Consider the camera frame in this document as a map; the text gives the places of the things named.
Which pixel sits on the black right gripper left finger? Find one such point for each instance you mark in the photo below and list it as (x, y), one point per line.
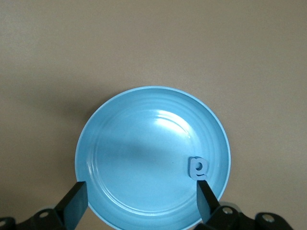
(74, 203)

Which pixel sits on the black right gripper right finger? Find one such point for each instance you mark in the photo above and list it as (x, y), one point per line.
(206, 201)

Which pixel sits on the blue lowercase letter a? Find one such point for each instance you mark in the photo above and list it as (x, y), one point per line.
(192, 167)

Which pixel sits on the blue plate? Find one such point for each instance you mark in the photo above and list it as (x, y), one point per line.
(144, 155)

